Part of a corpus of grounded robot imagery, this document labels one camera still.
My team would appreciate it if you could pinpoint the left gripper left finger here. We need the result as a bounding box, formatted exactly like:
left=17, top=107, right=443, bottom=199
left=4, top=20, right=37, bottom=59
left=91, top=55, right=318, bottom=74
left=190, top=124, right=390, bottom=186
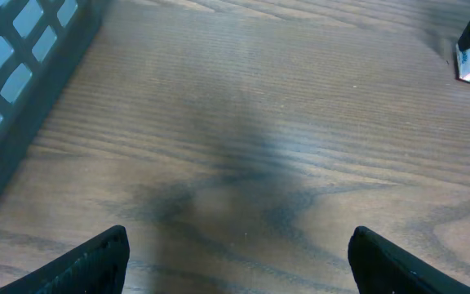
left=0, top=225, right=130, bottom=294

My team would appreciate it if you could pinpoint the grey plastic basket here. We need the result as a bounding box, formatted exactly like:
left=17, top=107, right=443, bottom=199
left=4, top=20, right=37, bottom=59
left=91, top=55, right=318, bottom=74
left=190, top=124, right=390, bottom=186
left=0, top=0, right=109, bottom=194

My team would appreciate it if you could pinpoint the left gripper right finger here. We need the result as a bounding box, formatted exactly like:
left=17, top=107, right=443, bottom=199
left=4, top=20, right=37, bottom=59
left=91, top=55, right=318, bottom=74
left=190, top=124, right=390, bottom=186
left=348, top=226, right=470, bottom=294

